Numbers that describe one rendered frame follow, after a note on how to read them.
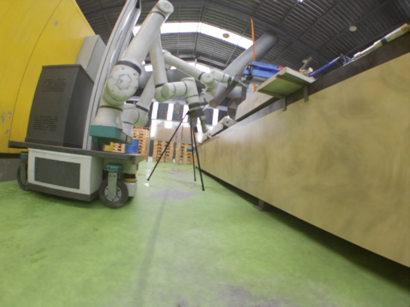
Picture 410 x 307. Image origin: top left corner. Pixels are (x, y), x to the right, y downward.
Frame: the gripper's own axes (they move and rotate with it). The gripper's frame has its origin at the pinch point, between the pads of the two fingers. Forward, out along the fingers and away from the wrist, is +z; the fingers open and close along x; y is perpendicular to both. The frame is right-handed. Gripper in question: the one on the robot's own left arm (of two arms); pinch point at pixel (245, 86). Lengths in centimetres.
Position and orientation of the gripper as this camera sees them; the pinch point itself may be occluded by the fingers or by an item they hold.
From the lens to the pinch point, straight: 157.5
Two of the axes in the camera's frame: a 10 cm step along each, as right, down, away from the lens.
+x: -1.5, 0.2, 9.9
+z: 9.5, 2.7, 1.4
